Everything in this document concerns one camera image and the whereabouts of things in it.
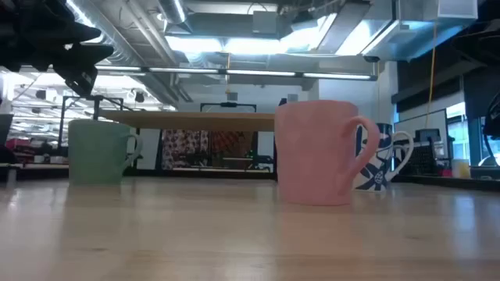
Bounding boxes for green ceramic mug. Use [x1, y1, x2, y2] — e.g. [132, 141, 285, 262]
[68, 119, 144, 187]

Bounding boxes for black background handle frame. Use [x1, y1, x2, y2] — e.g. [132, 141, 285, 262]
[199, 101, 258, 114]

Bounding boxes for grey ceiling box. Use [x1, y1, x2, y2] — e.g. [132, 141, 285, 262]
[252, 10, 279, 35]

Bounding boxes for silver round air duct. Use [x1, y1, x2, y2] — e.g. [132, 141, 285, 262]
[158, 0, 188, 25]

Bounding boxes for long ceiling light bar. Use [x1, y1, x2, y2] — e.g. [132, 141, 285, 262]
[95, 64, 378, 81]

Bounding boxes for wooden shelf black legs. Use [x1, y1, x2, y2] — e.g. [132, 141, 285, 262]
[87, 94, 277, 173]

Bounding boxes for orange mandala cloth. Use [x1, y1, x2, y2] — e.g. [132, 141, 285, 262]
[210, 130, 255, 159]

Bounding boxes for white mug blue floral print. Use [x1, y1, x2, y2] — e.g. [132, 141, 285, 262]
[353, 123, 414, 192]

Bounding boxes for yellow container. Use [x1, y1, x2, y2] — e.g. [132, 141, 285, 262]
[452, 158, 472, 180]

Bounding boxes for yellow hanging cable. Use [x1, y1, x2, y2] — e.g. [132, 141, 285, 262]
[424, 21, 438, 118]

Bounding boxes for white framed board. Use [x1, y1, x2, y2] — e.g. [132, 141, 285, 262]
[393, 108, 448, 144]

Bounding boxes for black pegboard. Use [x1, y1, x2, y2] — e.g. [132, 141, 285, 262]
[405, 142, 438, 176]

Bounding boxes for black background station frame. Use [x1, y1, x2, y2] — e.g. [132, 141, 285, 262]
[58, 94, 124, 151]

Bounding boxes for floral patterned cloth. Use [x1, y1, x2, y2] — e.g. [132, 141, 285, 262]
[162, 130, 210, 169]

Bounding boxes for pink ceramic mug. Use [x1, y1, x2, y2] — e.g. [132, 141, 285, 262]
[273, 99, 380, 207]

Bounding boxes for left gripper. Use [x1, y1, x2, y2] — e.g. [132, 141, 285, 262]
[52, 42, 115, 98]

